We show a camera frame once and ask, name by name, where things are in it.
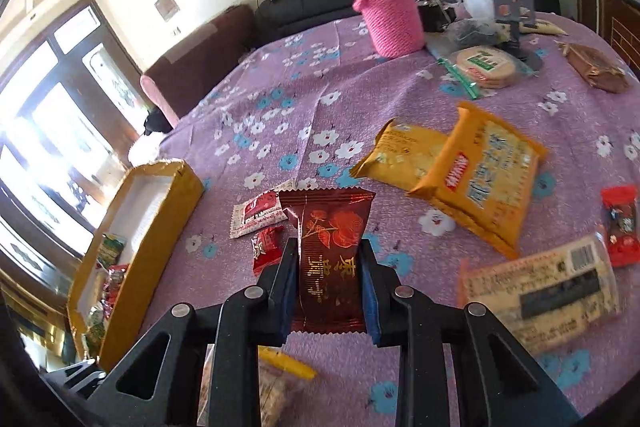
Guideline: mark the window with dark frame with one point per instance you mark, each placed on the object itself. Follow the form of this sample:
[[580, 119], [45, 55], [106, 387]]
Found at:
[[50, 132]]

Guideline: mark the brown chair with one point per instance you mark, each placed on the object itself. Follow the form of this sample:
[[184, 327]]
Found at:
[[200, 52]]

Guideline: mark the yellow packet with printed back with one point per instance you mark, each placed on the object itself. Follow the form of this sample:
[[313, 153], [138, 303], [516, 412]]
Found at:
[[400, 157]]

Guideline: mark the orange clear cracker packet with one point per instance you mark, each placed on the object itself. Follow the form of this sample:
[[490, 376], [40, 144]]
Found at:
[[530, 302]]

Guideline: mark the small wall frame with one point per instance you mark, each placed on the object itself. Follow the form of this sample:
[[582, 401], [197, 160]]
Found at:
[[166, 6]]

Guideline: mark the yellow cracker packet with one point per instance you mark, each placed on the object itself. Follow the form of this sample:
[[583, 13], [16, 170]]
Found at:
[[480, 187]]

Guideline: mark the white red sachet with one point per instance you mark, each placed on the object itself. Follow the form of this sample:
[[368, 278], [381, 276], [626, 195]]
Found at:
[[255, 212]]

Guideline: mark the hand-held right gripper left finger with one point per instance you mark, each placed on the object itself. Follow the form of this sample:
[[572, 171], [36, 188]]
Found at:
[[291, 302]]

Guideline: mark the green snack packet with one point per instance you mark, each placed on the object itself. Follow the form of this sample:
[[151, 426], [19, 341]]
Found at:
[[95, 327], [110, 249]]

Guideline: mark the brown snack packet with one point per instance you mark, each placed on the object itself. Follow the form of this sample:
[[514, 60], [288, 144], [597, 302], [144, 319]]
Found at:
[[595, 67]]

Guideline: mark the round crackers packet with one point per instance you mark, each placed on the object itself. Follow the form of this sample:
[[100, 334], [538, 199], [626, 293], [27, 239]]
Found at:
[[487, 67]]

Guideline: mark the small red candy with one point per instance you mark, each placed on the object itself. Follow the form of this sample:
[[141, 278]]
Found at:
[[267, 252]]

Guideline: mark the clear yellow-ended cracker packet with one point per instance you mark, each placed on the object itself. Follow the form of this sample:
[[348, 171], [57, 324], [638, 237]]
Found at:
[[280, 387]]

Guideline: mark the dark red snack packet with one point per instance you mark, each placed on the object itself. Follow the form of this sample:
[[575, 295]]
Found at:
[[327, 247]]

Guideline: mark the yellow cardboard box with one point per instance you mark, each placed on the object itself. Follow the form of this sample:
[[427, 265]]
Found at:
[[150, 232]]

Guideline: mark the black sofa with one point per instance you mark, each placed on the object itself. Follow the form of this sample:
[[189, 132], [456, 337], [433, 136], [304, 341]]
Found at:
[[310, 12]]

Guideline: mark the small black box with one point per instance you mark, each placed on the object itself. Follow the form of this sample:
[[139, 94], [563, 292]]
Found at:
[[435, 17]]

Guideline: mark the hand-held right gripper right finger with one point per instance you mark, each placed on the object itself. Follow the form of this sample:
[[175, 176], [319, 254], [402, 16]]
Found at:
[[372, 307]]

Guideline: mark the beige curved stick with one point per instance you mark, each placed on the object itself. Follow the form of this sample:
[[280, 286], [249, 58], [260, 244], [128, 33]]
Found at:
[[542, 27]]

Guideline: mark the red candy packet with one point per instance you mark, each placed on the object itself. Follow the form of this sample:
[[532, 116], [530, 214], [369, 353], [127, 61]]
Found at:
[[620, 227]]

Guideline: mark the pink chair back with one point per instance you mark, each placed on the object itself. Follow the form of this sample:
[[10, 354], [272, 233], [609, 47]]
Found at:
[[160, 99]]

